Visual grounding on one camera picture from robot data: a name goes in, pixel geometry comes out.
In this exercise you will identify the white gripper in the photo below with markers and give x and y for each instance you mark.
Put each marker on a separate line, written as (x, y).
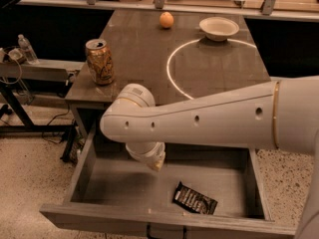
(149, 154)

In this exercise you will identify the black rxbar chocolate wrapper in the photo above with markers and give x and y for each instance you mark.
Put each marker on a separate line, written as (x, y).
(193, 201)

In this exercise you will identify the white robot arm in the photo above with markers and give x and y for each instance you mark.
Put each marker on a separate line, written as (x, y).
(281, 114)

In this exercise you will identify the open grey top drawer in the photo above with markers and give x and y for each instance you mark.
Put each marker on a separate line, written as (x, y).
(112, 193)

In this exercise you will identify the grey cabinet counter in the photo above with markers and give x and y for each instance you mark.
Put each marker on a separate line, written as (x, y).
(175, 65)

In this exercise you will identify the gold drink can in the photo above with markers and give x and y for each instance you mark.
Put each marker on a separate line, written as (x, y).
(99, 60)

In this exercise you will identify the grey side bench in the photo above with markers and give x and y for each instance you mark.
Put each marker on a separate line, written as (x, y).
(45, 70)

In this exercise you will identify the orange fruit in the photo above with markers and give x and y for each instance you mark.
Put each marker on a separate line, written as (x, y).
(166, 20)

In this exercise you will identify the white paper bowl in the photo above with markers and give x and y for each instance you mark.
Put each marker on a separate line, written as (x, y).
(218, 29)

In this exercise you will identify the clear plastic water bottle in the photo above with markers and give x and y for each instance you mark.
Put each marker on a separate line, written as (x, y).
(27, 49)

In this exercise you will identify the black drawer handle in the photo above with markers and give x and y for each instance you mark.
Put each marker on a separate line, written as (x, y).
(165, 232)

